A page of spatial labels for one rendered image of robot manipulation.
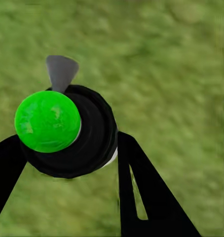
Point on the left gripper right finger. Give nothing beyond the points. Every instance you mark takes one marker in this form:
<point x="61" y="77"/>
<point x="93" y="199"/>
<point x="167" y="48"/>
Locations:
<point x="166" y="218"/>

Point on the pesticide atomizer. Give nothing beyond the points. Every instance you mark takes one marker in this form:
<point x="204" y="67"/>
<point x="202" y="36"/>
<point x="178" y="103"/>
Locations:
<point x="66" y="131"/>

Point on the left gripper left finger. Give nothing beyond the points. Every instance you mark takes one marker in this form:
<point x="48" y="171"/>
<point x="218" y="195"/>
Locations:
<point x="12" y="163"/>

